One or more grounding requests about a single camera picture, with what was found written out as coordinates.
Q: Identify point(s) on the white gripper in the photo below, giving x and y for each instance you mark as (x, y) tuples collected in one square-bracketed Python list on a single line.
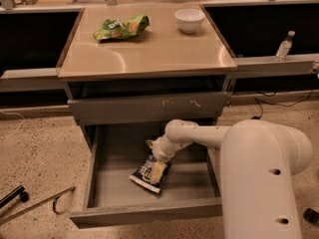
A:
[(159, 154)]

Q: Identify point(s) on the blue chip bag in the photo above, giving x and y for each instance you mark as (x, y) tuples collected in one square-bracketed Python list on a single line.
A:
[(142, 176)]

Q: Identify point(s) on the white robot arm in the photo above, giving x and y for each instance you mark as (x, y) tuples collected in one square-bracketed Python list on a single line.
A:
[(257, 160)]

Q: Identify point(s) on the open middle drawer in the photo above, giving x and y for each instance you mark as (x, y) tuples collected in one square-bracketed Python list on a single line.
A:
[(189, 190)]

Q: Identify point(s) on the closed top drawer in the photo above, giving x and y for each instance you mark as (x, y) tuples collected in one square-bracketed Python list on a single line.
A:
[(148, 108)]

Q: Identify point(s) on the grey drawer cabinet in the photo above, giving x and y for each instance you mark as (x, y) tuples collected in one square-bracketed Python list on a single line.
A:
[(161, 60)]

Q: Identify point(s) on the green chip bag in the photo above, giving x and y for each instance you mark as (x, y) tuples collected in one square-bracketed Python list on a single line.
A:
[(121, 29)]

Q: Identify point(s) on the black pole with wheel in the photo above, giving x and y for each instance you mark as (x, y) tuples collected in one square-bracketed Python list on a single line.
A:
[(19, 192)]

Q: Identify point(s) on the white bowl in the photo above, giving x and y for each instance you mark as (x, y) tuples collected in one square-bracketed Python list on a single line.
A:
[(189, 20)]

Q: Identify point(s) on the metal rod on floor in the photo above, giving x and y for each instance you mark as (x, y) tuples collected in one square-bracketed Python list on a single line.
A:
[(54, 198)]

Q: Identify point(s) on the black wheel at right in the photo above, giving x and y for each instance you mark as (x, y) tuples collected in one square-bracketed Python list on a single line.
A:
[(311, 216)]

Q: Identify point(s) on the clear water bottle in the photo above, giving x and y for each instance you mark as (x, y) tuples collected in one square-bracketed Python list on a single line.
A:
[(285, 46)]

